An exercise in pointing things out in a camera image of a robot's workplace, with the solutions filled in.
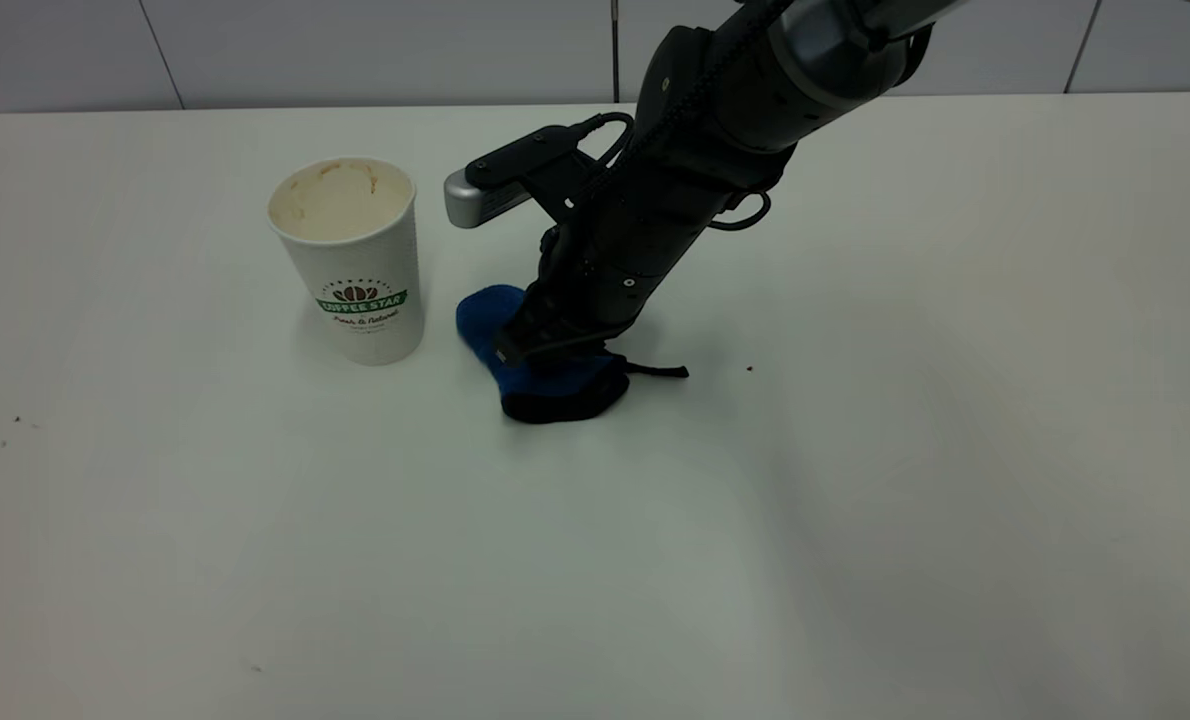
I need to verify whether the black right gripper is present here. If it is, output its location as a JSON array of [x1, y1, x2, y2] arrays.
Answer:
[[493, 150, 746, 367]]

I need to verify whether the blue cloth with black trim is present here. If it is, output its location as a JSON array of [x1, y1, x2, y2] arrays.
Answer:
[[456, 285, 691, 425]]

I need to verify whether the white paper coffee cup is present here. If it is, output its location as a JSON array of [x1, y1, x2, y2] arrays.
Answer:
[[268, 157, 426, 366]]

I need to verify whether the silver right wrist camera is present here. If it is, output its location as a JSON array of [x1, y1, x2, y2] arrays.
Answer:
[[444, 125, 606, 229]]

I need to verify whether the black camera cable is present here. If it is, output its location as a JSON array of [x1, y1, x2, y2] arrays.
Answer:
[[575, 112, 638, 169]]

